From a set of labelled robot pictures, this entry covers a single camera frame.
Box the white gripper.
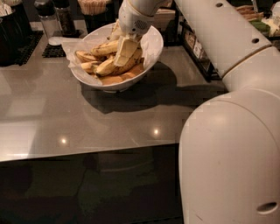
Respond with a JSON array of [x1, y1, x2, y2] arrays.
[[108, 0, 164, 67]]

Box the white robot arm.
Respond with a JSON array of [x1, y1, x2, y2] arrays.
[[175, 0, 280, 224]]

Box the right yellow spotted banana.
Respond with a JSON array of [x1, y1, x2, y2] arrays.
[[112, 48, 143, 75]]

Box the white paper bowl liner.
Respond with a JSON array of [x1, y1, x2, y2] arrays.
[[61, 23, 158, 88]]

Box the white ceramic bowl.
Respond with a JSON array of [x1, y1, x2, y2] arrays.
[[69, 22, 165, 93]]

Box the small lower-left banana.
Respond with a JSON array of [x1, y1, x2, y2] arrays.
[[80, 61, 100, 74]]

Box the black cup of stir sticks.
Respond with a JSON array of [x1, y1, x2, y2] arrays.
[[78, 0, 115, 33]]

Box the brown napkin dispenser box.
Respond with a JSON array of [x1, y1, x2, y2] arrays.
[[153, 9, 175, 31]]

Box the dark pepper grinder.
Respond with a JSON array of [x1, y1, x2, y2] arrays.
[[53, 0, 77, 37]]

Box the small black rubber mat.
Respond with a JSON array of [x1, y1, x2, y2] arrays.
[[42, 45, 66, 58]]

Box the glass salt shaker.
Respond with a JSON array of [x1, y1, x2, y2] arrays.
[[34, 0, 61, 46]]

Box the black round container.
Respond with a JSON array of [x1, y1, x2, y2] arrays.
[[0, 0, 32, 67]]

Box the green tea packets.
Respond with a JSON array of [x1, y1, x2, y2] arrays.
[[250, 20, 270, 32]]

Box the black wire condiment rack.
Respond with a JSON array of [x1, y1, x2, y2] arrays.
[[179, 19, 220, 82]]

